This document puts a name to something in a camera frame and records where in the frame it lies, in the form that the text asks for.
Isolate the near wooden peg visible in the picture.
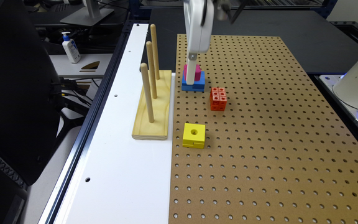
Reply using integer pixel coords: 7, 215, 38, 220
140, 63, 154, 123

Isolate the white lotion pump bottle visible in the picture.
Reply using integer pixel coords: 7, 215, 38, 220
62, 32, 81, 63

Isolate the white board panel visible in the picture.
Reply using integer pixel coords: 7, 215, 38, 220
54, 24, 172, 223

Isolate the far wooden peg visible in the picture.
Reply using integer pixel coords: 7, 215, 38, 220
150, 24, 160, 80

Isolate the wooden peg base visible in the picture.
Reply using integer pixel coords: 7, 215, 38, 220
132, 70, 172, 140

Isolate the pink flower block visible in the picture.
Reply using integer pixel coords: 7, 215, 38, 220
183, 64, 201, 81

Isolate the middle wooden peg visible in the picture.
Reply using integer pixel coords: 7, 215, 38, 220
146, 41, 157, 99

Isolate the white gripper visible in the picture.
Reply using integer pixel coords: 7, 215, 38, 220
183, 0, 214, 85

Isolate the wooden peg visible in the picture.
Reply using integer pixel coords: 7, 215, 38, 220
146, 41, 157, 99
150, 24, 160, 80
140, 63, 154, 123

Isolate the brown pegboard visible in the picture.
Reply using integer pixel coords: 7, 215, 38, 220
169, 34, 358, 223

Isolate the orange cube block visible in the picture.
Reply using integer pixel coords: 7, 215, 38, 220
209, 87, 227, 111

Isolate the yellow square block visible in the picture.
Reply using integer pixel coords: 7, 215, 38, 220
182, 123, 206, 149

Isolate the black office chair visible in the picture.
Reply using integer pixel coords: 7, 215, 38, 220
0, 0, 88, 185

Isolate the blue square block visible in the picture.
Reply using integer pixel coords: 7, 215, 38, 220
181, 72, 205, 91

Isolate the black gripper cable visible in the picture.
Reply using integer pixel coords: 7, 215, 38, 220
222, 0, 250, 25

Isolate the silver monitor stand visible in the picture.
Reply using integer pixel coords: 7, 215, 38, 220
60, 0, 114, 26

